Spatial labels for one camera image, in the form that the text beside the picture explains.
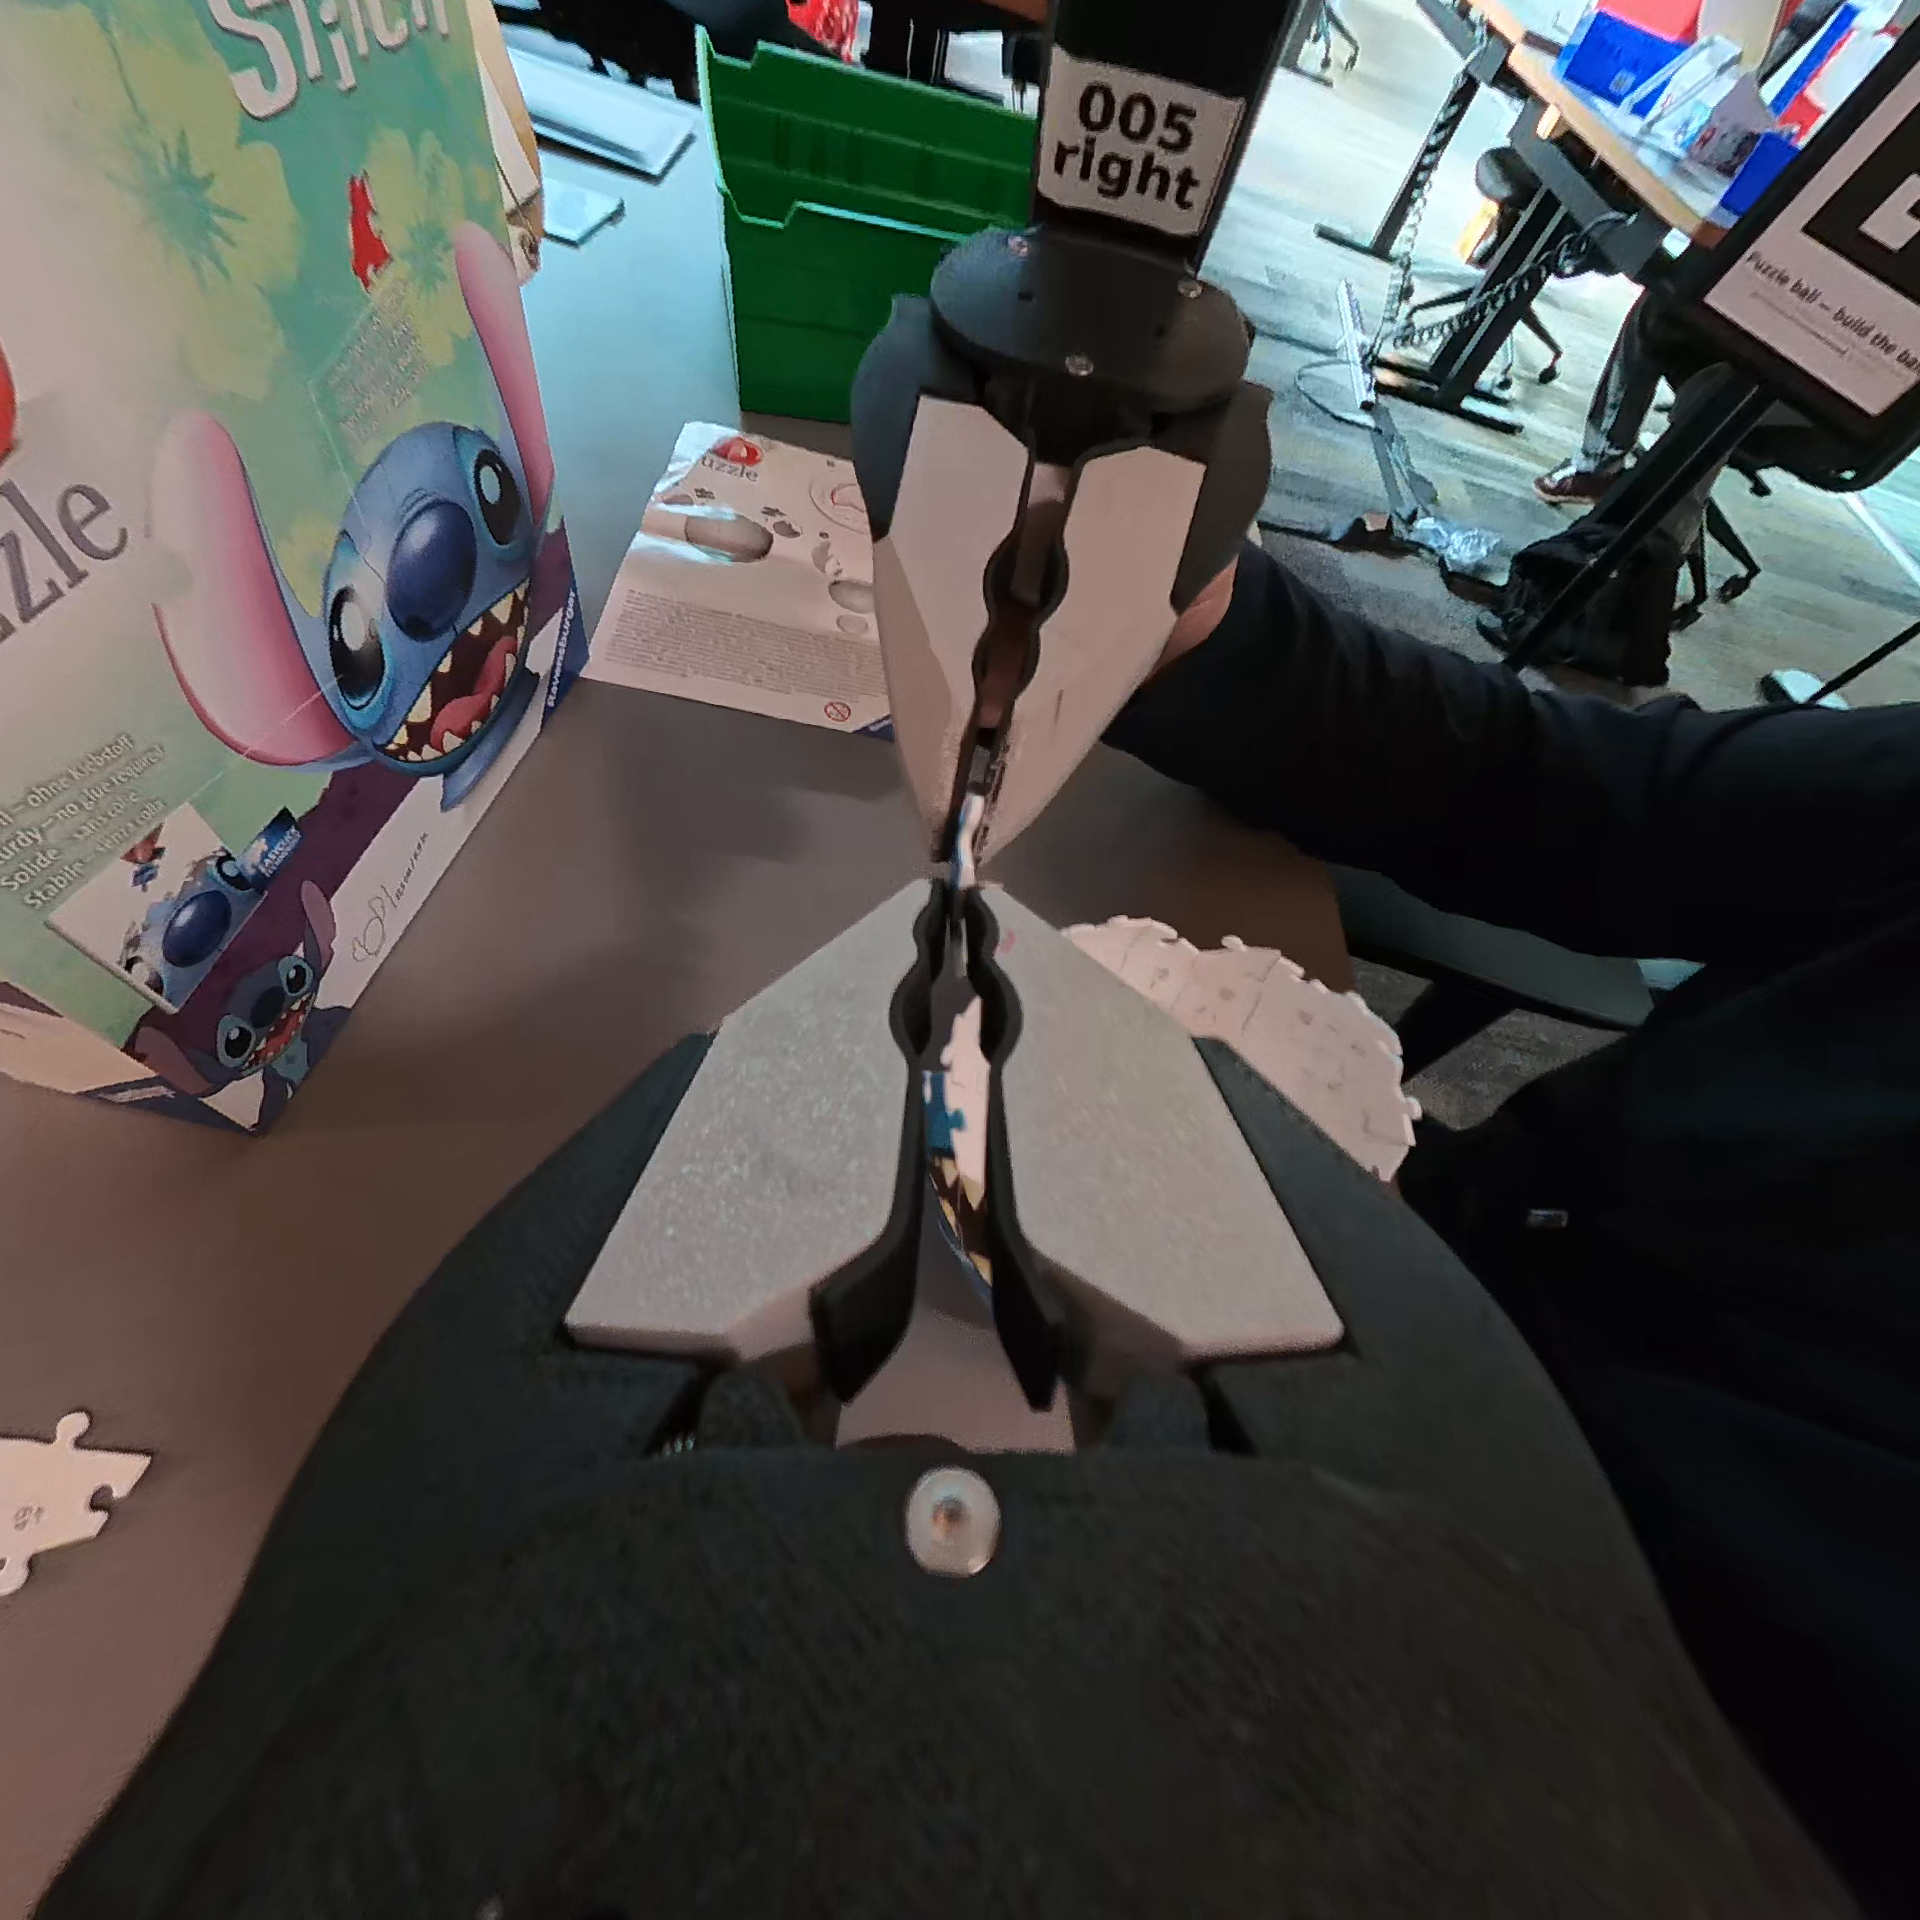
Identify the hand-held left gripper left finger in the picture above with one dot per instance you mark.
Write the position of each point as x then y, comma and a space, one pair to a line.
751, 1170

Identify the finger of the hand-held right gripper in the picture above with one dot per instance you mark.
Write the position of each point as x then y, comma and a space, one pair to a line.
1126, 599
937, 599

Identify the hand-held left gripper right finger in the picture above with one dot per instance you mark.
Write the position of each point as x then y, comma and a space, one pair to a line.
1155, 1184

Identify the partly built puzzle ball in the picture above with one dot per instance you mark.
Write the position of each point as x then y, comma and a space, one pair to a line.
1290, 1036

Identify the single curved puzzle piece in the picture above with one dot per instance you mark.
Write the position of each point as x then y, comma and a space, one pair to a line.
960, 827

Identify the white puzzle piece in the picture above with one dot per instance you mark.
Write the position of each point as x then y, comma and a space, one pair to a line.
61, 1500

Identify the person's right forearm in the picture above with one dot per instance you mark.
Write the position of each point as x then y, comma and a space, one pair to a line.
1501, 780

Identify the cartoon puzzle box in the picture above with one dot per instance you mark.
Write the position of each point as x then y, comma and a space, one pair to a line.
270, 523

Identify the folded instruction leaflet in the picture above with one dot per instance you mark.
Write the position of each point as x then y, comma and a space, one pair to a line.
720, 599

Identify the green plastic bin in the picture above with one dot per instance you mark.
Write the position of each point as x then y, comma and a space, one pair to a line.
839, 241

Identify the wooden desk with black legs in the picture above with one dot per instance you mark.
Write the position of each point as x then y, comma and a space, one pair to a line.
1515, 165

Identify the black backpack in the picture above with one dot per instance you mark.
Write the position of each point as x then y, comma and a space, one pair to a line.
1606, 599

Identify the black sign stand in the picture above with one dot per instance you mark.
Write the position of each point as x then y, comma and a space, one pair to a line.
1651, 509

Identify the person's dark clothed torso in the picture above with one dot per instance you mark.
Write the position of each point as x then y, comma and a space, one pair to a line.
1725, 1275

